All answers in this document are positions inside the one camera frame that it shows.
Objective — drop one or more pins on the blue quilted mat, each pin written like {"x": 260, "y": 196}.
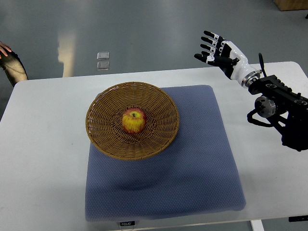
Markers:
{"x": 195, "y": 174}

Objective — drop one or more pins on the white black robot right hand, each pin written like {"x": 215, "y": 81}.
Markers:
{"x": 224, "y": 54}

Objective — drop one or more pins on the black table edge bracket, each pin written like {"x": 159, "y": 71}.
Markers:
{"x": 298, "y": 218}

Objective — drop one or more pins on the bystander khaki trouser leg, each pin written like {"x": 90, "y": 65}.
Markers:
{"x": 13, "y": 68}

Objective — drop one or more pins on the bystander human hand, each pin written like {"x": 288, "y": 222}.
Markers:
{"x": 4, "y": 49}

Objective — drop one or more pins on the brown wicker basket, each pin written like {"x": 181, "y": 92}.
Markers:
{"x": 104, "y": 121}

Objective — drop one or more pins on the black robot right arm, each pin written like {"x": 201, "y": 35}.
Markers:
{"x": 281, "y": 108}

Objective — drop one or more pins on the lower floor metal plate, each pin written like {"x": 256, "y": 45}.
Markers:
{"x": 103, "y": 65}

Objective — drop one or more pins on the red yellow apple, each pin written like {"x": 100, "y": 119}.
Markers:
{"x": 134, "y": 120}

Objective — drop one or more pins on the upper floor metal plate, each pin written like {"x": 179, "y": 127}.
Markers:
{"x": 103, "y": 55}

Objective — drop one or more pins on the floor metal plate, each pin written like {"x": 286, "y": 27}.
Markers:
{"x": 103, "y": 55}
{"x": 103, "y": 65}

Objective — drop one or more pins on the white table leg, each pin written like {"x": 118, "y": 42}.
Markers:
{"x": 257, "y": 225}

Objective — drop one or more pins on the black table label tag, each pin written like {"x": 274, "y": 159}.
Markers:
{"x": 127, "y": 223}

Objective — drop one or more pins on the wooden box corner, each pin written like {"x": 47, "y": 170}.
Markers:
{"x": 291, "y": 5}

